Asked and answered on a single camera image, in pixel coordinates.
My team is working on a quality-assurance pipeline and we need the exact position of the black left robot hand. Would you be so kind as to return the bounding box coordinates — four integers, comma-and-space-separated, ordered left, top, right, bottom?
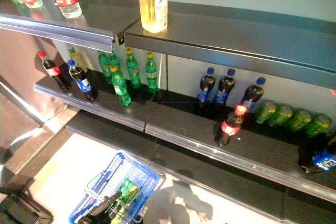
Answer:
78, 191, 123, 224

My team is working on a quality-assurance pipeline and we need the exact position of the blue plastic shopping basket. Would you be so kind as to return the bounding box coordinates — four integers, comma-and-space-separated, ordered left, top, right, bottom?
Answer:
68, 150, 166, 224

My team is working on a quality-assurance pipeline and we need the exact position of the cola bottle red label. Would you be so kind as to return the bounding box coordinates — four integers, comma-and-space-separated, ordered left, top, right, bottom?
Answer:
38, 50, 73, 91
214, 105, 247, 147

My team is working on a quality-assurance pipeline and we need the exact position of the dark brown plinth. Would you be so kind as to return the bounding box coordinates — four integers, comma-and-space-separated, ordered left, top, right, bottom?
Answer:
0, 105, 79, 190

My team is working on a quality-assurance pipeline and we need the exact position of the cola bottle blue label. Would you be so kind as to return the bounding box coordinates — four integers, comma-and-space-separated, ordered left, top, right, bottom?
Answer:
298, 129, 336, 174
240, 77, 267, 113
67, 59, 99, 101
196, 67, 216, 104
212, 68, 236, 105

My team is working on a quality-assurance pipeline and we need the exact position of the dark metal pole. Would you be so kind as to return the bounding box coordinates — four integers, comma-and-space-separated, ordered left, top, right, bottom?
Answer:
0, 76, 45, 125

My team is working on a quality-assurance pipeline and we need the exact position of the small yellow tea bottle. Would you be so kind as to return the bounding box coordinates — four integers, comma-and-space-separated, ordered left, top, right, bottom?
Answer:
67, 46, 88, 72

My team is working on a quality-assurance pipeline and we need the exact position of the brown fabric backdrop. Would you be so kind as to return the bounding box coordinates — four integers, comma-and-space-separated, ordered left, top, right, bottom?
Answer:
0, 27, 66, 151

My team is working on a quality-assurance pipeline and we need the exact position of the large yellow tea bottle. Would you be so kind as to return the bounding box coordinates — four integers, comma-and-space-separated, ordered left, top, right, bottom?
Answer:
135, 0, 169, 34

